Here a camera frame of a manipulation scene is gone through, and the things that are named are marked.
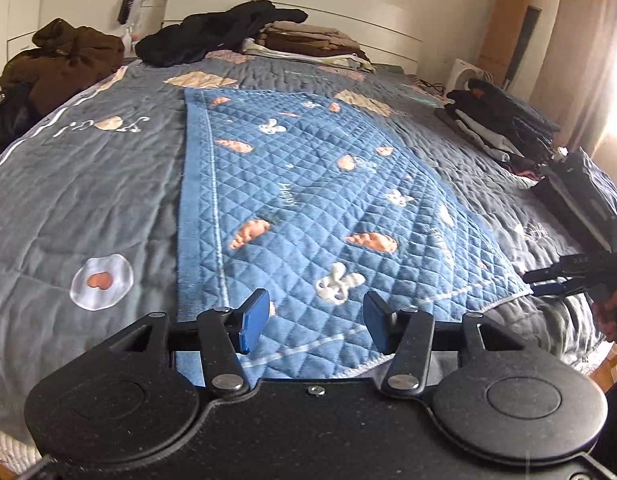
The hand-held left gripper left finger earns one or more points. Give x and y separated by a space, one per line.
256 317

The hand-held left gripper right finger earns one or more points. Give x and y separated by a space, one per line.
378 320

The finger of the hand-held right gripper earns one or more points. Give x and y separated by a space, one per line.
563 288
553 272

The quilted blue and orange towel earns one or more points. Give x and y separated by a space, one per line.
313 200

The person's right hand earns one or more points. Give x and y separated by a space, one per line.
610 327

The stack of navy folded clothes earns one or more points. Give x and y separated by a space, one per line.
588 190

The stack of dark folded clothes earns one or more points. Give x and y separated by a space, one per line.
498 110

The grey quilted bedspread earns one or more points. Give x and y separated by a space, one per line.
88 200

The white fan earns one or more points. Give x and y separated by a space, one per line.
463 75

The black board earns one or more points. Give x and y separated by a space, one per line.
525 40

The beige curtain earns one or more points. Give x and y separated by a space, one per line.
578 35

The brown rolled mat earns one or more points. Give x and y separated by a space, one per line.
508 20

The stack of beige brown clothes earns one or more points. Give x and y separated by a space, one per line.
308 40

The black jacket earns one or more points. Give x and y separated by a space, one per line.
198 35

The white spray bottle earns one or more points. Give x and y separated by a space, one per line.
126 40

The white bed headboard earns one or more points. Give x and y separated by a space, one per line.
338 15

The brown jacket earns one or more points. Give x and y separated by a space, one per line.
63 65

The black bag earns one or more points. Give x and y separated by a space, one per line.
8 115

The white wardrobe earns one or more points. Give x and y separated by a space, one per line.
23 0

